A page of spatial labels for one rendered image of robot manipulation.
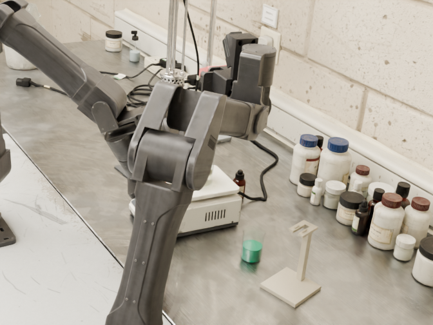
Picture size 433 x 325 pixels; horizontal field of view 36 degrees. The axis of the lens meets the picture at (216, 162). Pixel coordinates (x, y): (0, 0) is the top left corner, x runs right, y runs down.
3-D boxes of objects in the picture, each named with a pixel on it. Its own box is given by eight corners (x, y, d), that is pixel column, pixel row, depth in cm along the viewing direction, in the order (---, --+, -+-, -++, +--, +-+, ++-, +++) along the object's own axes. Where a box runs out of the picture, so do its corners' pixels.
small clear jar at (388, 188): (391, 211, 151) (397, 186, 148) (387, 223, 146) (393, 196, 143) (365, 204, 153) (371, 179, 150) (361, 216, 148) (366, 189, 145)
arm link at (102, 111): (183, 129, 124) (159, 69, 120) (174, 147, 117) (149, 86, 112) (126, 146, 127) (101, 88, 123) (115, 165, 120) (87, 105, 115)
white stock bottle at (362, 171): (345, 194, 157) (352, 161, 153) (366, 197, 156) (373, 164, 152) (346, 204, 152) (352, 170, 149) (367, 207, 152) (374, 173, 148)
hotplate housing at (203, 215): (151, 244, 131) (153, 209, 127) (127, 212, 141) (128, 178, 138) (249, 225, 141) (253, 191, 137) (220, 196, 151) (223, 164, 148)
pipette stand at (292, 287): (294, 307, 117) (305, 246, 111) (259, 287, 122) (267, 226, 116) (321, 289, 122) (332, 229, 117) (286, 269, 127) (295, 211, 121)
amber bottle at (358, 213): (366, 229, 143) (372, 197, 139) (365, 236, 140) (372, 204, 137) (351, 227, 143) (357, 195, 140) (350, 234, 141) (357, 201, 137)
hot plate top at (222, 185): (187, 202, 131) (188, 198, 131) (163, 175, 141) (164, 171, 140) (241, 192, 137) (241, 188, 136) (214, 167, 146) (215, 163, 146)
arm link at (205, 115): (221, 95, 111) (143, 77, 82) (273, 106, 108) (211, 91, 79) (205, 166, 112) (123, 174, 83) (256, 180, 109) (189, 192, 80)
